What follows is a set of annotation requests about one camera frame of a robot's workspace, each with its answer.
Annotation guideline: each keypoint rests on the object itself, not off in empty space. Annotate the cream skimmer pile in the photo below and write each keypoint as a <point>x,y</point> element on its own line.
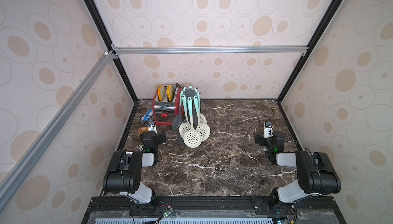
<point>184,127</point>
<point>192,138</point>

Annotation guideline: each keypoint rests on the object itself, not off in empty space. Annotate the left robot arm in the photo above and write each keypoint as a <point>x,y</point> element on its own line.
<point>123,175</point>

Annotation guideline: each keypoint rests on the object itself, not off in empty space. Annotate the left aluminium rail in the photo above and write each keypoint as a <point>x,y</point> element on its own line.
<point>24,166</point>

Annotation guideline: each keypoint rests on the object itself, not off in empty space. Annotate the right yellow toast slice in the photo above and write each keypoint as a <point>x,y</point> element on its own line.
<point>170,93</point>

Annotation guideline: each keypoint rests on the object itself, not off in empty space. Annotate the grey skimmer front side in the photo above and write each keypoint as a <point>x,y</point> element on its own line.
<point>178,118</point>

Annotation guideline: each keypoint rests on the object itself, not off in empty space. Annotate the red chrome toaster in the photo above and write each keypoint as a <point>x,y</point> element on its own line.
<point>164,111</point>

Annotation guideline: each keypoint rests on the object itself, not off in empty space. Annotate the aluminium rail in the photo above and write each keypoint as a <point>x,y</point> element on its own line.
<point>209,50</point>
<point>24,166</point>

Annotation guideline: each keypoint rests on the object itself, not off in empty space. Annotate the yellow toast slice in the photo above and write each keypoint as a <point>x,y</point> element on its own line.
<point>161,92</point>
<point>170,93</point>

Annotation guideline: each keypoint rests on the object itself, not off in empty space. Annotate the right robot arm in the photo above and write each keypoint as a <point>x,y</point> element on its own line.
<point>315,172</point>

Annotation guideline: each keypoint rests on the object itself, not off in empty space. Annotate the orange snack packet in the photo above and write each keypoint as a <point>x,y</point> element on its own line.
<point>145,129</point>

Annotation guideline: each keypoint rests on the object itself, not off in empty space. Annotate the left yellow toast slice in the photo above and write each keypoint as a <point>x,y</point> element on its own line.
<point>161,92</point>

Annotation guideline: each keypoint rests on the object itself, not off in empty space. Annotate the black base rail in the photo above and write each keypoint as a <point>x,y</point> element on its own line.
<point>211,210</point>

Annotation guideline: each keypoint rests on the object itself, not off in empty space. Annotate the back aluminium rail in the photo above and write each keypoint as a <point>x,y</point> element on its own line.
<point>209,50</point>

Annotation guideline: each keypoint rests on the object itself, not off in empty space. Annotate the blue snack packet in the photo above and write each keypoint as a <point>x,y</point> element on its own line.
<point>149,115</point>

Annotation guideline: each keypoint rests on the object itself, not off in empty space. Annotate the grey utensil rack stand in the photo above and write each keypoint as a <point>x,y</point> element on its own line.
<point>192,93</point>

